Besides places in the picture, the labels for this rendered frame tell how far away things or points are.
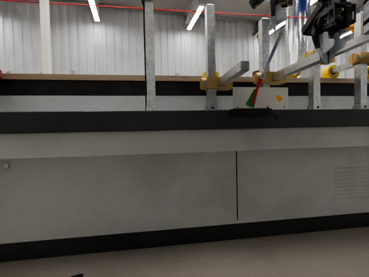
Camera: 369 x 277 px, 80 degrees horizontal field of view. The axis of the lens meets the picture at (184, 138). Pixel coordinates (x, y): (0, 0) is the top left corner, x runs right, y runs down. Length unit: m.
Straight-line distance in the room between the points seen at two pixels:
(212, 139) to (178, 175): 0.31
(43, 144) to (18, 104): 0.33
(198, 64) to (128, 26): 2.80
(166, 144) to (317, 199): 0.97
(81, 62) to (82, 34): 0.92
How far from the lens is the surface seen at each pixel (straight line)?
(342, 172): 1.61
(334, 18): 0.82
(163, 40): 8.73
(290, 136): 1.14
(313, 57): 0.88
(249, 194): 1.30
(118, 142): 0.95
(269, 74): 1.08
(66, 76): 1.23
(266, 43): 1.12
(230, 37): 9.62
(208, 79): 0.97
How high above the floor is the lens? 0.61
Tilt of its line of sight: 2 degrees down
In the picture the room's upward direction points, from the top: 1 degrees counter-clockwise
